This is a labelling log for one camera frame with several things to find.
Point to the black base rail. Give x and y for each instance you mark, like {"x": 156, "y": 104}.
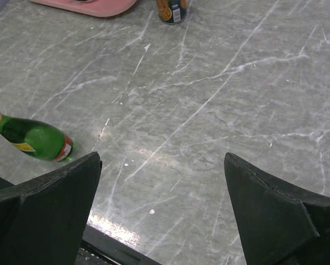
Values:
{"x": 98, "y": 248}

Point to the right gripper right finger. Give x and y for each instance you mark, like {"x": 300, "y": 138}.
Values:
{"x": 278, "y": 222}

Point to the pink three-tier shelf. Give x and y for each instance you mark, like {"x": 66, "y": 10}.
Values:
{"x": 94, "y": 8}

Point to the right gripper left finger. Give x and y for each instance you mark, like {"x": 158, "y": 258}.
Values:
{"x": 42, "y": 220}

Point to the green glass bottle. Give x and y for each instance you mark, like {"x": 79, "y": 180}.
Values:
{"x": 36, "y": 139}

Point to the dark tin can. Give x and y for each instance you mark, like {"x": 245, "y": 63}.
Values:
{"x": 172, "y": 11}

